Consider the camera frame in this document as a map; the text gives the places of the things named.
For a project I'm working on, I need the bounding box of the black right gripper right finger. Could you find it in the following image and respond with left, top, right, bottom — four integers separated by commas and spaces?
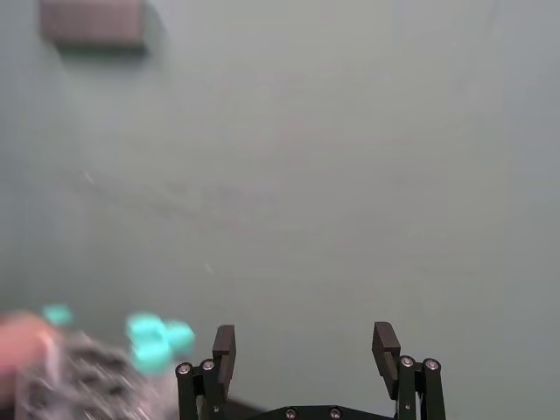
371, 321, 448, 420

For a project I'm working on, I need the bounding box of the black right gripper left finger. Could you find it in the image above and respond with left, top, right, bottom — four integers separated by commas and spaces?
175, 324, 238, 420

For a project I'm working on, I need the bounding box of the small three-armed plastic piece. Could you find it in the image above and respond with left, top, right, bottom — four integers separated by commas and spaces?
125, 311, 196, 375

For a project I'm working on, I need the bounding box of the small teal plastic piece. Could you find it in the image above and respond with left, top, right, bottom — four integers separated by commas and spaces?
41, 304, 74, 327

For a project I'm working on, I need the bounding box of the shallow brown cardboard tray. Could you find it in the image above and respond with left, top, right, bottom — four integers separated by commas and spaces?
0, 311, 62, 380

